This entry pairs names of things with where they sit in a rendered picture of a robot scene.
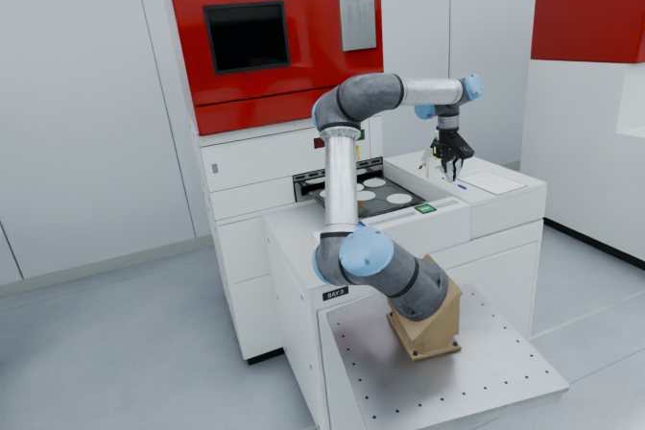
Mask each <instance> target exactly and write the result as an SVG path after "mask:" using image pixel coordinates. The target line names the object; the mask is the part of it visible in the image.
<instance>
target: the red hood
mask: <svg viewBox="0 0 645 430"><path fill-rule="evenodd" d="M163 1H164V6H165V11H166V15H167V19H168V24H169V29H170V34H171V38H172V42H173V47H174V52H175V56H176V61H177V66H178V71H179V78H180V83H181V88H182V93H183V97H184V102H185V106H186V110H187V112H188V114H189V116H190V118H191V120H192V122H193V124H194V126H195V128H196V130H197V132H198V134H199V136H205V135H211V134H216V133H222V132H228V131H239V130H244V129H250V128H256V127H262V126H268V125H273V124H279V123H285V122H291V121H297V120H302V119H308V118H312V110H313V106H314V105H315V103H316V102H317V101H318V100H319V99H320V98H321V97H322V96H323V94H324V93H326V92H328V91H330V90H332V89H333V88H335V87H336V86H338V85H339V84H341V83H343V82H344V81H345V80H347V79H349V78H351V77H354V76H357V75H362V74H370V73H384V60H383V33H382V7H381V0H163Z"/></svg>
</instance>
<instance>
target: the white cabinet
mask: <svg viewBox="0 0 645 430"><path fill-rule="evenodd" d="M263 224H264V230H265V236H266V242H267V249H268V255H269V260H270V267H271V273H272V279H273V285H274V291H275V303H276V309H277V315H278V321H279V327H280V333H281V340H282V345H283V349H284V351H285V353H286V356H287V358H288V360H289V363H290V365H291V367H292V370H293V372H294V375H295V377H296V379H297V381H298V383H299V387H300V389H301V391H302V394H303V396H304V399H305V401H306V403H307V406H308V408H309V410H310V413H311V415H312V417H313V420H314V421H315V424H316V426H317V428H318V430H367V429H366V426H365V423H364V421H363V419H362V416H361V413H360V410H359V407H358V404H357V402H356V399H355V396H354V393H353V390H352V388H351V386H350V383H349V380H348V377H347V374H346V370H345V367H344V364H343V361H342V358H341V356H340V353H339V350H338V348H337V345H336V342H335V340H334V337H333V334H332V331H331V328H330V325H329V323H328V320H327V317H326V313H327V312H329V311H332V310H334V309H337V308H339V307H342V306H344V305H347V304H349V303H352V302H354V301H356V300H358V299H362V298H365V297H367V296H370V295H372V294H375V293H377V292H379V291H378V290H376V289H375V288H373V287H371V286H369V285H358V286H334V285H329V284H327V285H324V286H322V287H318V288H315V289H312V290H307V289H306V287H305V285H304V284H303V282H302V280H301V279H300V277H299V275H298V273H297V272H296V270H295V269H294V267H293V265H292V264H291V262H290V261H289V259H288V257H287V256H286V254H285V253H284V251H283V249H282V248H281V246H280V245H279V244H278V242H277V241H276V239H275V237H274V235H273V234H272V232H271V230H270V229H269V227H268V226H267V224H266V222H265V221H264V219H263ZM542 228H543V219H541V218H540V219H537V220H534V221H531V222H528V223H525V224H521V225H518V226H515V227H509V228H506V229H502V230H499V231H496V232H493V233H490V234H487V235H483V236H480V237H477V238H473V239H470V240H469V242H467V243H463V244H461V245H458V246H454V247H451V248H448V249H445V250H441V251H436V252H432V253H429V255H430V256H431V257H432V258H433V259H434V260H435V262H436V263H437V264H438V265H439V266H440V267H441V268H442V269H444V271H445V272H446V274H447V275H448V276H449V277H450V278H451V279H452V280H453V281H454V282H455V283H456V284H471V285H472V286H473V287H474V288H475V289H476V290H477V291H478V292H479V293H480V294H481V295H482V296H483V297H484V298H485V299H486V300H487V301H488V302H489V303H490V304H491V305H492V306H493V307H494V308H495V309H496V310H497V311H498V312H499V313H500V314H501V315H502V316H503V317H504V318H505V319H506V320H507V321H508V322H509V323H510V324H511V325H512V326H513V327H514V328H515V329H516V330H517V331H518V332H519V333H520V334H521V335H522V336H523V337H524V338H525V339H526V341H527V342H528V343H529V344H530V338H531V329H532V320H533V312H534V303H535V295H536V287H537V278H538V261H539V253H540V244H541V235H542Z"/></svg>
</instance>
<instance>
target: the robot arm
mask: <svg viewBox="0 0 645 430"><path fill-rule="evenodd" d="M483 92H484V86H483V83H482V81H481V79H480V78H479V77H478V76H477V75H475V74H470V75H468V76H465V77H464V78H461V79H434V78H401V77H400V76H398V75H397V74H395V73H370V74H362V75H357V76H354V77H351V78H349V79H347V80H345V81H344V82H343V83H341V84H339V85H338V86H336V87H335V88H333V89H332V90H330V91H328V92H326V93H324V94H323V96H322V97H321V98H320V99H319V100H318V101H317V102H316V103H315V105H314V106H313V110H312V120H313V124H314V126H316V127H317V131H318V132H319V133H320V138H321V139H322V140H323V141H324V146H325V228H324V229H323V230H322V231H321V232H320V243H319V244H318V246H317V247H316V249H315V250H314V251H313V254H312V266H313V269H314V272H315V274H316V275H317V277H318V278H319V279H320V280H321V281H322V282H324V283H326V284H329V285H334V286H358V285H369V286H371V287H373V288H375V289H376V290H378V291H379V292H380V293H382V294H384V295H385V296H387V297H388V298H389V300H390V301H391V302H392V304H393V305H394V307H395V309H396V310H397V312H398V313H399V314H400V315H402V316H403V317H405V318H406V319H408V320H409V321H413V322H420V321H423V320H426V319H428V318H429V317H431V316H432V315H434V314H435V313H436V312H437V311H438V310H439V308H440V307H441V306H442V304H443V302H444V300H445V298H446V295H447V291H448V277H447V274H446V272H445V271H444V269H442V268H441V267H440V266H439V265H437V264H436V263H434V262H431V261H428V260H424V259H420V258H417V257H414V256H413V255H412V254H410V253H409V252H408V251H406V250H405V249H403V248H402V247H401V246H399V245H398V244H397V243H396V242H395V241H394V240H393V239H391V238H390V237H389V235H387V234H386V233H385V232H383V231H381V230H379V229H377V228H375V227H358V213H357V175H356V140H357V139H358V138H359V137H360V136H361V122H362V121H364V120H366V119H368V118H370V117H372V116H373V115H374V114H377V113H379V112H382V111H385V110H392V109H396V108H398V107H399V106H415V113H416V115H417V117H418V118H420V119H422V120H426V119H431V118H433V117H435V116H437V115H438V125H437V126H436V130H437V131H439V140H437V141H436V142H433V156H436V157H437V158H439V159H441V164H442V166H440V171H441V172H442V173H443V174H444V175H445V177H446V179H447V180H448V181H449V183H452V180H453V181H454V182H455V181H456V179H457V177H458V176H459V174H460V172H461V169H462V167H463V164H464V160H465V159H468V158H471V157H473V155H474V153H475V152H474V151H473V150H472V148H471V147H470V146H469V145H468V144H467V143H466V142H465V141H464V139H463V138H462V137H461V136H460V135H459V134H458V133H457V131H458V130H459V125H460V106H461V105H463V104H465V103H468V102H470V101H474V100H475V99H477V98H479V97H481V96H482V94H483ZM438 142H439V143H438ZM434 147H436V153H434ZM451 160H452V163H451V162H449V161H451ZM452 172H453V173H452ZM452 175H453V178H452Z"/></svg>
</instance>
